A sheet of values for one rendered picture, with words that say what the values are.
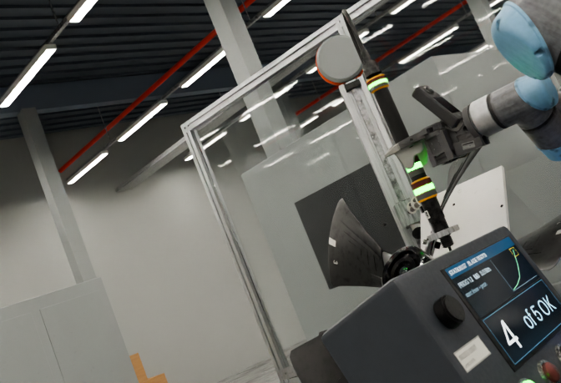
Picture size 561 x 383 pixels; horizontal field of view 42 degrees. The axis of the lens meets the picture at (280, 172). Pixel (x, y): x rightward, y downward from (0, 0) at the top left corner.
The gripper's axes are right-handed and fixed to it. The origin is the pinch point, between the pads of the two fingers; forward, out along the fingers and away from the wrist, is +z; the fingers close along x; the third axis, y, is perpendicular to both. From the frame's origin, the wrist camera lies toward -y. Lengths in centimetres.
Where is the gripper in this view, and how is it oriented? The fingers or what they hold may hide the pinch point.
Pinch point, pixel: (394, 149)
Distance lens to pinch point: 158.8
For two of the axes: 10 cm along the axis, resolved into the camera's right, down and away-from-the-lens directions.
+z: -6.9, 3.7, 6.2
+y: 3.7, 9.2, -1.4
